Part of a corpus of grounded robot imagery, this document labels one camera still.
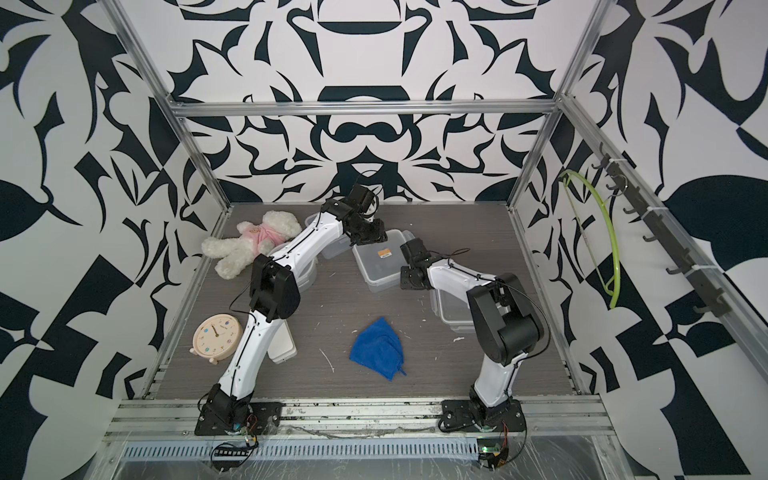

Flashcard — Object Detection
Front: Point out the green clothes hanger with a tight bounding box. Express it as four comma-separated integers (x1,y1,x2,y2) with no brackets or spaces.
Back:
559,169,622,310

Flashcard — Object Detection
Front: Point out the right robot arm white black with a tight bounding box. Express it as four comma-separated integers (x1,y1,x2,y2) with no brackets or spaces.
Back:
400,238,546,414

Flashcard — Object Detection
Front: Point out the round clear container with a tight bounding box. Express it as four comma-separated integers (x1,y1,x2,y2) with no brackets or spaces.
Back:
269,243,318,294

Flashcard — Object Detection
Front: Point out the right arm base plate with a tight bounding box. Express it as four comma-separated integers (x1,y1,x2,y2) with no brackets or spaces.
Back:
438,399,527,433

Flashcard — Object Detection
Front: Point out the pink round alarm clock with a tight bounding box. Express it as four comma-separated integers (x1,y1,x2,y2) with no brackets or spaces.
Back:
189,314,243,365

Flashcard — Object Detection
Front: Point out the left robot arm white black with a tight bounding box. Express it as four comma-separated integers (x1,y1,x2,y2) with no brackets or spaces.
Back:
200,184,387,432

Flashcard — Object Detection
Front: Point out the clear rectangular lunch box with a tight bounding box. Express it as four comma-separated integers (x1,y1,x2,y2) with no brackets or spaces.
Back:
304,212,352,260
352,229,415,293

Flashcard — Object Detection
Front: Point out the white teddy bear pink shirt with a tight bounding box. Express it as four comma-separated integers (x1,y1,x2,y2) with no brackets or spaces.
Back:
201,210,302,280

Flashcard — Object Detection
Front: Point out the blue cleaning cloth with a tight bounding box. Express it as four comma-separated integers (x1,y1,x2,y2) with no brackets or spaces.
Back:
350,317,406,381

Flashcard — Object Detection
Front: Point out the clear lunch box lid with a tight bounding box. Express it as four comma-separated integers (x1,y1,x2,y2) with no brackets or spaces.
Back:
429,290,474,334

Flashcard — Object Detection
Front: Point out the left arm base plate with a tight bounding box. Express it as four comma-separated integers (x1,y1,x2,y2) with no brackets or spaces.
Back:
194,401,284,437

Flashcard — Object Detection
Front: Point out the black wall hook rack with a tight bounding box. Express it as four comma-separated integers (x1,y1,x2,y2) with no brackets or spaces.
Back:
594,144,732,318

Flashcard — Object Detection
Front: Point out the white rectangular box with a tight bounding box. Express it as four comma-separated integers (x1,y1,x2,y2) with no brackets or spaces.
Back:
267,330,297,364

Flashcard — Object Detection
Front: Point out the aluminium frame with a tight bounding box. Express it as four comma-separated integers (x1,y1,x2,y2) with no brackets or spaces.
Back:
98,0,768,480

